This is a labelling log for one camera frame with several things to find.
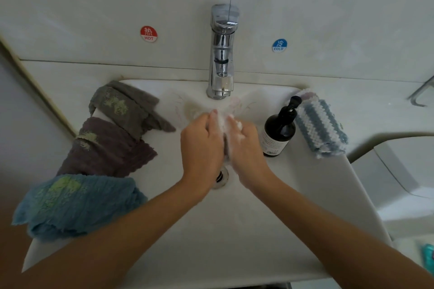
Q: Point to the person's left hand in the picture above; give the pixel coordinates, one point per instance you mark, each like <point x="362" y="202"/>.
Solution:
<point x="202" y="150"/>

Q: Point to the person's right hand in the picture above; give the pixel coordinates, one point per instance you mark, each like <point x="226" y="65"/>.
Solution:
<point x="247" y="157"/>

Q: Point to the white ceramic sink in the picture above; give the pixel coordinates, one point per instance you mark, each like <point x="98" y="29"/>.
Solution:
<point x="230" y="238"/>

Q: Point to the pink white striped cloth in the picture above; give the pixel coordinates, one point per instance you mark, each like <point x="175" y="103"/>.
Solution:
<point x="304" y="93"/>

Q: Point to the brown cloth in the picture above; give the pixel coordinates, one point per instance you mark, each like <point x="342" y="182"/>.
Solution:
<point x="105" y="151"/>

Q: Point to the blue stained cloth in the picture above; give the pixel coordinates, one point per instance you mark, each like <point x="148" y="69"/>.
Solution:
<point x="74" y="205"/>

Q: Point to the person's right forearm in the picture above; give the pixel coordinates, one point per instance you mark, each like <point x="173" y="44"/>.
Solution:
<point x="346" y="238"/>

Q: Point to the person's left forearm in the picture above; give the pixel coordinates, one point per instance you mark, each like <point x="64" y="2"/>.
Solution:
<point x="102" y="241"/>

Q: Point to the metal sink drain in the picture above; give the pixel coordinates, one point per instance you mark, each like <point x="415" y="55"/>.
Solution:
<point x="221" y="178"/>

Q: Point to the black pump soap bottle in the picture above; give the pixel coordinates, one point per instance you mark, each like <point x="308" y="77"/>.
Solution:
<point x="278" y="138"/>

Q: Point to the chrome faucet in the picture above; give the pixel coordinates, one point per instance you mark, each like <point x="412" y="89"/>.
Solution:
<point x="221" y="52"/>

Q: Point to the blue round sticker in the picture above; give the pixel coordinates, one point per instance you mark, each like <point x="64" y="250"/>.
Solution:
<point x="279" y="45"/>

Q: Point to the red round sticker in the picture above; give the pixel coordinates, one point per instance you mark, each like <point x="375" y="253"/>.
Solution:
<point x="148" y="33"/>

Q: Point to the white toilet tank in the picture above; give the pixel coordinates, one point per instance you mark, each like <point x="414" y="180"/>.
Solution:
<point x="405" y="180"/>

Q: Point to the white toilet lid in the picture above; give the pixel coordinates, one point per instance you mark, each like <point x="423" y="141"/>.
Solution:
<point x="417" y="258"/>

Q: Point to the teal tube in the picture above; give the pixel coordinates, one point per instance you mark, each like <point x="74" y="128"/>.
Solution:
<point x="428" y="253"/>

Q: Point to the metal wall shelf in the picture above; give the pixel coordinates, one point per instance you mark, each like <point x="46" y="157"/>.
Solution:
<point x="422" y="92"/>

